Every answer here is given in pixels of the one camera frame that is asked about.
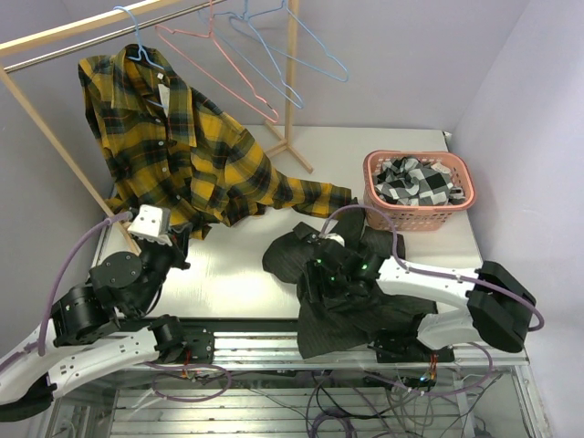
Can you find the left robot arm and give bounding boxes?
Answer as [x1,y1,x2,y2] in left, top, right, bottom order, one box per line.
[1,232,189,422]

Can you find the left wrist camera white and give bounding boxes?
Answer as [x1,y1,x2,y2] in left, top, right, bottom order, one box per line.
[128,204,172,245]

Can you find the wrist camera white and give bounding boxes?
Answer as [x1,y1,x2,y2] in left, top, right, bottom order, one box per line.
[128,204,172,245]
[319,233,345,246]

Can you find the aluminium rail base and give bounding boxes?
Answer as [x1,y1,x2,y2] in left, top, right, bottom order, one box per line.
[110,318,529,370]

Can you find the loose cables under table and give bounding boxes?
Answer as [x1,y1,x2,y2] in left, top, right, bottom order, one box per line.
[150,349,503,438]

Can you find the metal hanging rod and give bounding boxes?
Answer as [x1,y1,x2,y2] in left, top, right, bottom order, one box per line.
[1,1,221,74]

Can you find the wooden clothes rack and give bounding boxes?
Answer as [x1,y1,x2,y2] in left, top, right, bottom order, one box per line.
[0,0,316,256]

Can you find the dark green striped shirt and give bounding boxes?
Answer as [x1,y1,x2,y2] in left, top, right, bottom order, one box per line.
[262,203,437,360]

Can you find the black white checkered shirt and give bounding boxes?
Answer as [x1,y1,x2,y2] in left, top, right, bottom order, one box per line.
[372,156,466,206]

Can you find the blue wire hanger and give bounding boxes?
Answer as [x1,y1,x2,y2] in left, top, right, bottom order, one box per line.
[224,1,349,100]

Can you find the pink hanger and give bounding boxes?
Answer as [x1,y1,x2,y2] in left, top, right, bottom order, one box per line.
[154,1,281,123]

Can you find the pink plastic basket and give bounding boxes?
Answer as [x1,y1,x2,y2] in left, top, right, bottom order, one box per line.
[363,151,475,232]

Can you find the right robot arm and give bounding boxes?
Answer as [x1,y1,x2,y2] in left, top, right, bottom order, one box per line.
[297,241,536,361]

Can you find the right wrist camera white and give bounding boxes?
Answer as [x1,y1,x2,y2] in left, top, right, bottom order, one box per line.
[319,233,345,246]

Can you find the yellow plaid shirt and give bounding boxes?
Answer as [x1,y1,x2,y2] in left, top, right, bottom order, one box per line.
[78,44,352,239]

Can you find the blue hanger checkered shirt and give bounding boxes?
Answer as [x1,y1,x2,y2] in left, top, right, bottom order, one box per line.
[199,1,305,110]

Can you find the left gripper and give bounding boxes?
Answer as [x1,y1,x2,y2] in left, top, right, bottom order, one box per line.
[130,220,193,315]

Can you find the blue hanger yellow shirt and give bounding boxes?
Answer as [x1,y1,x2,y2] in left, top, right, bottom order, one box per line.
[112,5,170,110]

